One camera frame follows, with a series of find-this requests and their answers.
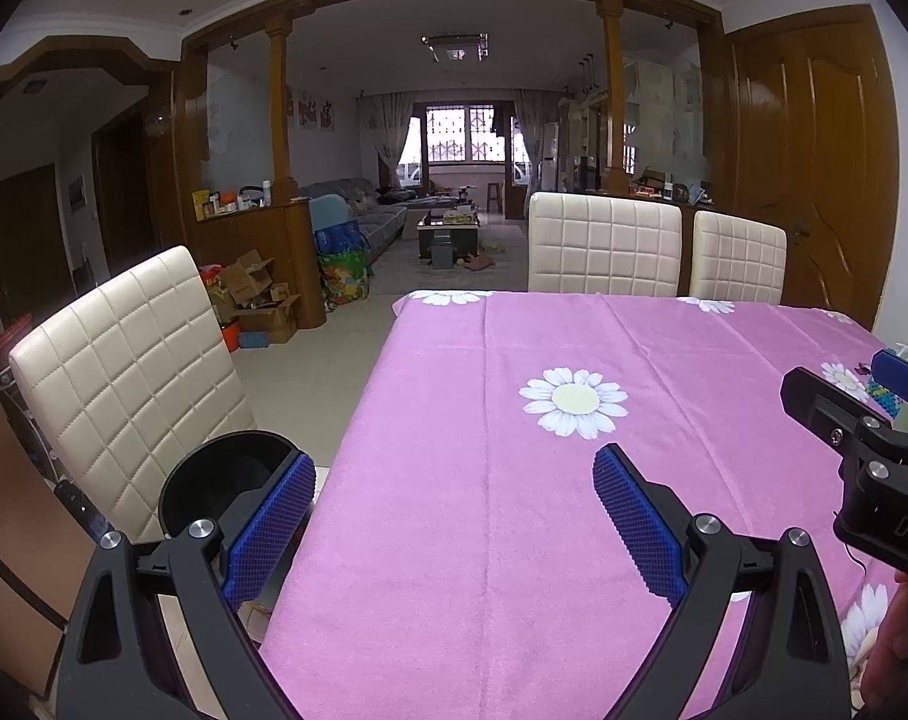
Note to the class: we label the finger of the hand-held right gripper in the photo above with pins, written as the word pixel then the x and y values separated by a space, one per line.
pixel 821 405
pixel 907 382

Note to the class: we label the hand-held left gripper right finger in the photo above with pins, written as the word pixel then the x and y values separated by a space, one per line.
pixel 638 525

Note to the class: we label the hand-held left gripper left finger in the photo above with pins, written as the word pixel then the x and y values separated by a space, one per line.
pixel 266 525

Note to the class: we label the black round trash bin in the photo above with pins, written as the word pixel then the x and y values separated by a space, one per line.
pixel 214 472

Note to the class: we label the person's right hand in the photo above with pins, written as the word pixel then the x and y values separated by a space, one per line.
pixel 900 637

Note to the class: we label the beaded tissue box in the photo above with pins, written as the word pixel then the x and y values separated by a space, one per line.
pixel 885 394

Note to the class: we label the cream tufted dining chair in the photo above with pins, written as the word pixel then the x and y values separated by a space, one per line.
pixel 124 375
pixel 604 244
pixel 739 259

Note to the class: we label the pink floral tablecloth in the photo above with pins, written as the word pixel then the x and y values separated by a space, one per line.
pixel 461 465

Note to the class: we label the orange bucket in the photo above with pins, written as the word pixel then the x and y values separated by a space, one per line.
pixel 231 335

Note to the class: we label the pile of cardboard boxes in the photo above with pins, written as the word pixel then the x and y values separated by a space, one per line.
pixel 259 300

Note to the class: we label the wooden door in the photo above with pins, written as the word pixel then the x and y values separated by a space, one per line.
pixel 814 165

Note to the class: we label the red shopping bags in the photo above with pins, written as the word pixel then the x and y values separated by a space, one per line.
pixel 212 285

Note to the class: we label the colourful printed bag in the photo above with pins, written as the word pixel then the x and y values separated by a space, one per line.
pixel 341 270

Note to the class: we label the wooden partition cabinet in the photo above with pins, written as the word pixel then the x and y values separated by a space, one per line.
pixel 274 240

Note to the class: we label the grey sofa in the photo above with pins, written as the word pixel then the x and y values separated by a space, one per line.
pixel 356 217

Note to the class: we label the dark coffee table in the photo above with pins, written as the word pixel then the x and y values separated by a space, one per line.
pixel 446 236

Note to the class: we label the wooden stool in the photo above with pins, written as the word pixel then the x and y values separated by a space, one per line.
pixel 495 197

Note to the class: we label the white standing air conditioner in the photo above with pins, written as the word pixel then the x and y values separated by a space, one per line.
pixel 549 157

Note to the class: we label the barred window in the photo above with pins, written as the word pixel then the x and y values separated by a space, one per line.
pixel 458 135

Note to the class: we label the ceiling lamp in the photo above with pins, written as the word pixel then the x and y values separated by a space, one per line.
pixel 454 47

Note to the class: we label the red wall pictures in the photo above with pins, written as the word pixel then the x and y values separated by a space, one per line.
pixel 311 109

